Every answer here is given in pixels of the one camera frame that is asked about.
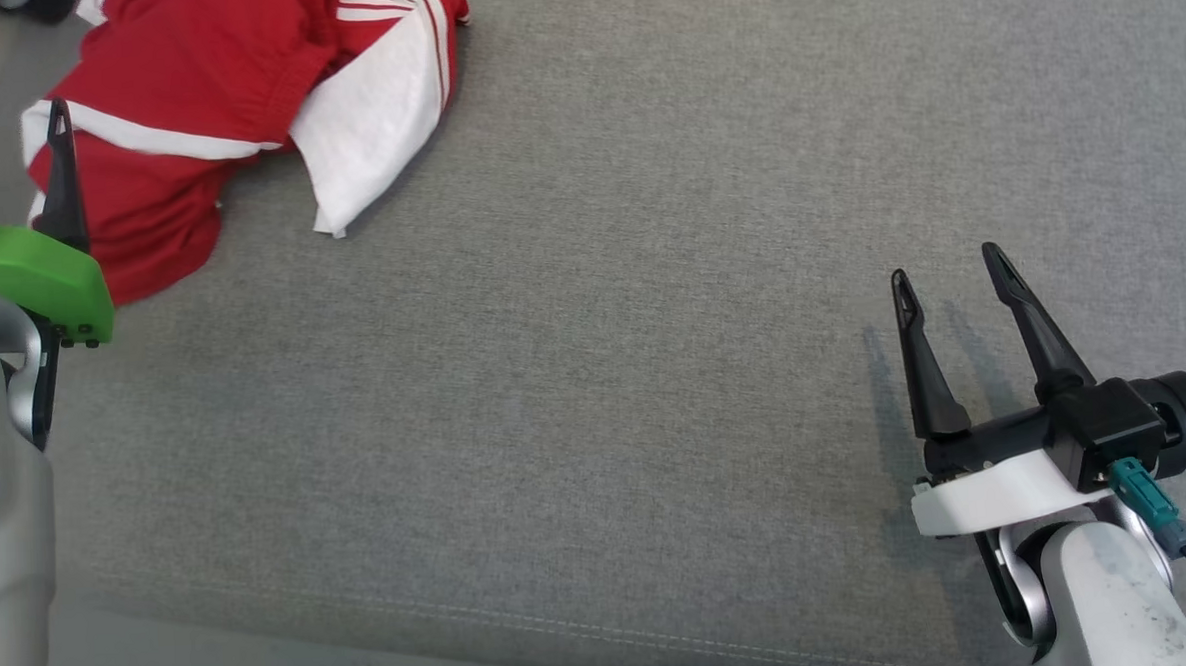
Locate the black rounded object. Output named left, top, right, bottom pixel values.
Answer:
left=0, top=0, right=80, bottom=28

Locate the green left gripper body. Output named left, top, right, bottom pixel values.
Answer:
left=0, top=219, right=121, bottom=452

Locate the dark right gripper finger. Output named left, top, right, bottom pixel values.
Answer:
left=981, top=238, right=1097, bottom=407
left=890, top=266, right=972, bottom=442

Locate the red white sports jersey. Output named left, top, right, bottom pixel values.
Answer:
left=16, top=0, right=483, bottom=312

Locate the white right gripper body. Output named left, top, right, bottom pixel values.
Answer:
left=907, top=403, right=1113, bottom=538

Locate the teal right camera connector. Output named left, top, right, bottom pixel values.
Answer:
left=1107, top=455, right=1186, bottom=562

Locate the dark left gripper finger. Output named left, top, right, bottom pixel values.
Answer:
left=27, top=97, right=92, bottom=256

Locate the grey fabric sofa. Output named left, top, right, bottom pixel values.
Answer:
left=0, top=0, right=1186, bottom=666

